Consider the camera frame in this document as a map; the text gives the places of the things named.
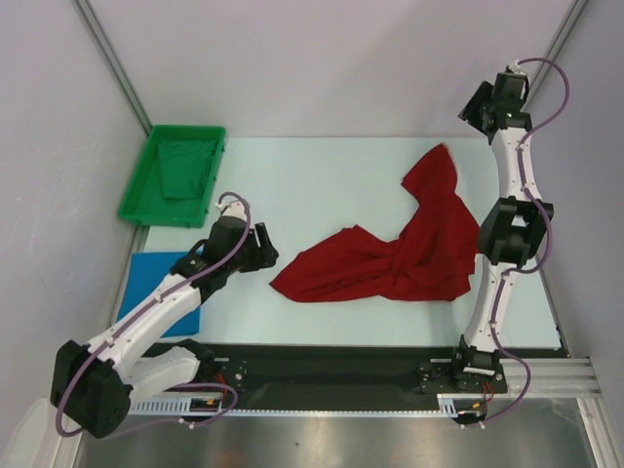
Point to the right aluminium corner post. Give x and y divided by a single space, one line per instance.
572 18

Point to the left aluminium corner post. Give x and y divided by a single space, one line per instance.
89 17

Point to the red t shirt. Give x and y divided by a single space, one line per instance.
432 259

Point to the white cable duct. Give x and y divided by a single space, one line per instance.
463 404
185 405

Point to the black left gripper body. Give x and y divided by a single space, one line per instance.
251 257

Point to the aluminium frame rail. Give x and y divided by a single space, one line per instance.
551 379

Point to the green plastic tray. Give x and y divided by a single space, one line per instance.
143 203

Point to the green folded t shirt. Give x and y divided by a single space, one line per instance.
184 166

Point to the right white cable duct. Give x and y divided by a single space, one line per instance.
463 404

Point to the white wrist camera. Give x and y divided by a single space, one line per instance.
235 209
515 68

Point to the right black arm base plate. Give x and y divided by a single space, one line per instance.
442 376

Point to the left white cable duct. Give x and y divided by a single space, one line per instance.
185 405

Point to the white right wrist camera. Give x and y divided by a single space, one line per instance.
515 68

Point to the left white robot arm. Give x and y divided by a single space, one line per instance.
96 384

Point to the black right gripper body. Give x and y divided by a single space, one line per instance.
490 107

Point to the black table edge rail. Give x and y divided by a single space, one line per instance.
333 378

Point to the aluminium corner post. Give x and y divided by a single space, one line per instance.
89 17
572 18

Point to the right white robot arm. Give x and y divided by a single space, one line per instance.
517 225

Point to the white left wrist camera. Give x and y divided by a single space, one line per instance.
235 209

